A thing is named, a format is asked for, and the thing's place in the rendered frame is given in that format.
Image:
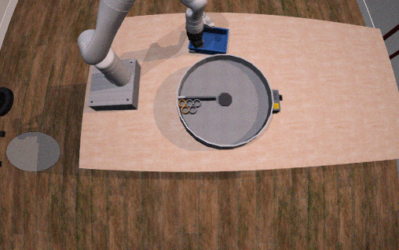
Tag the blue plastic crate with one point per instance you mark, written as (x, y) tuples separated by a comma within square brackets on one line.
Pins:
[(215, 41)]

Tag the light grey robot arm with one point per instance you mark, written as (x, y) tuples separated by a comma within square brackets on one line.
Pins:
[(95, 45)]

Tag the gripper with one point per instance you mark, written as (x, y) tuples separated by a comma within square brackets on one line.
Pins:
[(195, 33)]

